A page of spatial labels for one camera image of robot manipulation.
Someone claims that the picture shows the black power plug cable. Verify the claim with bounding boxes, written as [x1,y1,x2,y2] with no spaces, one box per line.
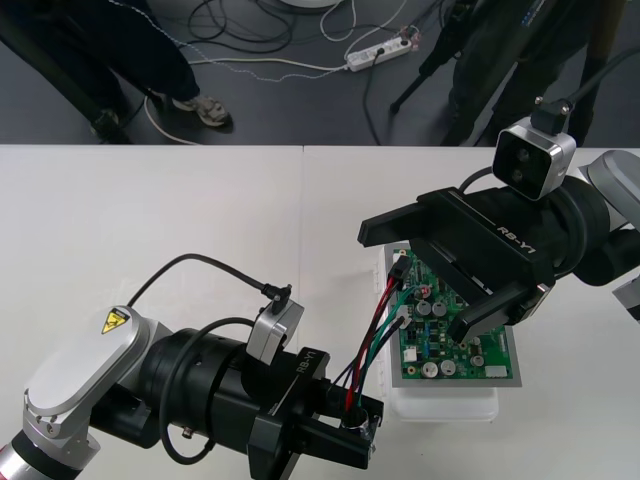
[362,49,386,146]

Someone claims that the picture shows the tangled black floor cables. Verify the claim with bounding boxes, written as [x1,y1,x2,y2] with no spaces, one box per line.
[185,0,364,57]

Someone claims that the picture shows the thin white twisted cable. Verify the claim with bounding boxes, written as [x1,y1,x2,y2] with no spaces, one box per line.
[107,0,349,84]

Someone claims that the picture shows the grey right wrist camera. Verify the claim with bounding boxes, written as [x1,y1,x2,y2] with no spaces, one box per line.
[492,117,579,202]

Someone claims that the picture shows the green circuit board grey frame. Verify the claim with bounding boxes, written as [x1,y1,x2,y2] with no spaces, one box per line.
[389,242,524,390]

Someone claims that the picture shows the black left wrist camera cable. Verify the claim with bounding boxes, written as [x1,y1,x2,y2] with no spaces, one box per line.
[125,253,294,466]

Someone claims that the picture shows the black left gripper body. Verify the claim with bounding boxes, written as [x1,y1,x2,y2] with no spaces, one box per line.
[239,347,332,480]

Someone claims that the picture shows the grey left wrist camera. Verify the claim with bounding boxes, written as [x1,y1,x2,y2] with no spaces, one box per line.
[247,297,306,367]

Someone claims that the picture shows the white power strip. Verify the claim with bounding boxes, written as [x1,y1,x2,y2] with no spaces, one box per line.
[344,34,414,73]

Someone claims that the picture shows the person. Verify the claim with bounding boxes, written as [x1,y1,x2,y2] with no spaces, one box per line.
[439,0,621,149]
[0,0,235,146]

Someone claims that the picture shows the thick white floor cable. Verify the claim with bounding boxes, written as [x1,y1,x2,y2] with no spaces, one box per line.
[143,54,351,146]

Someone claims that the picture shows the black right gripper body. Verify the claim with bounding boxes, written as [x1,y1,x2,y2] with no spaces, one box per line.
[408,186,562,331]

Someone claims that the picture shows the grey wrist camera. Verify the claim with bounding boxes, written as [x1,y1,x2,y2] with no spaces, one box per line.
[492,117,579,202]
[247,297,306,367]

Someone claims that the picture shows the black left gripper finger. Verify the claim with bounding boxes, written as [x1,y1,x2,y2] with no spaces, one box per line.
[293,418,376,472]
[312,381,387,426]

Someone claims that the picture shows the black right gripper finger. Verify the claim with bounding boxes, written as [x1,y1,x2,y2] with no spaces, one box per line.
[447,288,522,345]
[357,201,430,248]

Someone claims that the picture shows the red black green cable bundle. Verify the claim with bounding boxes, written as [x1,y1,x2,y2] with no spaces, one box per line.
[329,257,419,439]

